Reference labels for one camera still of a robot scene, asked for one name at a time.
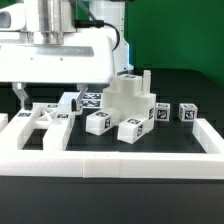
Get white sheet with tags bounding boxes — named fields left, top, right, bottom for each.
left=59, top=92, right=102, bottom=109

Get white block at left edge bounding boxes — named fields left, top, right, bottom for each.
left=0, top=113, right=8, bottom=132

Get white chair seat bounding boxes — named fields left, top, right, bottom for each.
left=102, top=70, right=156, bottom=133

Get white U-shaped obstacle fence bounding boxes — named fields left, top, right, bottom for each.
left=0, top=118, right=224, bottom=180

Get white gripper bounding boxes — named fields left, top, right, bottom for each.
left=0, top=3, right=117, bottom=111

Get white chair back frame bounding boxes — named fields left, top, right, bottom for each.
left=0, top=103, right=81, bottom=151

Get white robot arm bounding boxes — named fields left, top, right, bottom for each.
left=0, top=0, right=134, bottom=110

